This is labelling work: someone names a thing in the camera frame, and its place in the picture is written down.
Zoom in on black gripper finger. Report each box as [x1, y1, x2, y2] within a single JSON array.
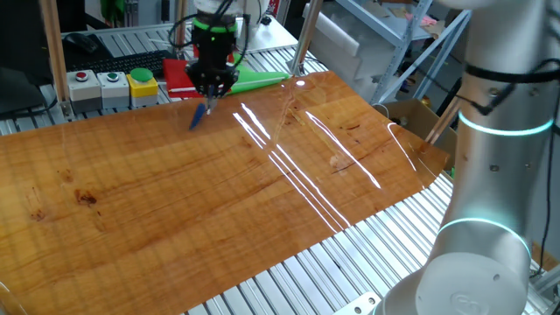
[[185, 65, 214, 110], [211, 67, 240, 110]]

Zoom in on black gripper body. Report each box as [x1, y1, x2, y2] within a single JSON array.
[[191, 28, 238, 74]]

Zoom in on blue flag with white stick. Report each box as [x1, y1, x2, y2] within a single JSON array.
[[188, 85, 215, 131]]

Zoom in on large red flag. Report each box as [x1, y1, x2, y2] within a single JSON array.
[[162, 58, 207, 100]]

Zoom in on green flag with white stick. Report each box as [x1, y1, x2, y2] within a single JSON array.
[[167, 52, 291, 96]]

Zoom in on yellow box green mushroom button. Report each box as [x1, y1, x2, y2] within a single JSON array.
[[126, 67, 159, 109]]

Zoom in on black keyboard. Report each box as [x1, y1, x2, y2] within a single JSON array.
[[67, 49, 176, 75]]

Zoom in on grey box with green button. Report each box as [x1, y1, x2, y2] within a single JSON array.
[[96, 71, 131, 109]]

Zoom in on hanging green cloth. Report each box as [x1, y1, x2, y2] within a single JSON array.
[[99, 0, 126, 25]]

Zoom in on grey box with red button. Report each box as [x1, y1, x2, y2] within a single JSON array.
[[66, 69, 103, 114]]

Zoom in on black computer mouse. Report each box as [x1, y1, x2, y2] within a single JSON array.
[[63, 32, 100, 54]]

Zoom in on white foam block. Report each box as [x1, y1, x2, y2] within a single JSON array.
[[305, 3, 397, 102]]

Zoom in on glossy wood-grain table mat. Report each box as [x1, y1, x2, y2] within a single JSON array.
[[0, 69, 452, 315]]

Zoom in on blue-grey metal shelf rack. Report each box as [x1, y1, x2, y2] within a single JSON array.
[[334, 0, 473, 106]]

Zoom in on black monitor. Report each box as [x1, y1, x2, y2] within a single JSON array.
[[0, 0, 87, 87]]

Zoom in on cardboard box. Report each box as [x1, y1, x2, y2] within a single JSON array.
[[374, 98, 459, 172]]

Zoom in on copper-coloured diagonal strut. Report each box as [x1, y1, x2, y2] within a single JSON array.
[[424, 94, 465, 145]]

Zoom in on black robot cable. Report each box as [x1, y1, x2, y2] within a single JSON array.
[[234, 11, 254, 67], [167, 12, 196, 50]]

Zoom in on aluminium frame post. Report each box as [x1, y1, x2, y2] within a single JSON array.
[[287, 0, 326, 76], [172, 0, 189, 60]]

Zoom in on copper-coloured frame post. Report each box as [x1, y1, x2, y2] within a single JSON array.
[[38, 0, 75, 122]]

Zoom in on metal bracket plate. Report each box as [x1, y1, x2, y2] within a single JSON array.
[[332, 290, 383, 315]]

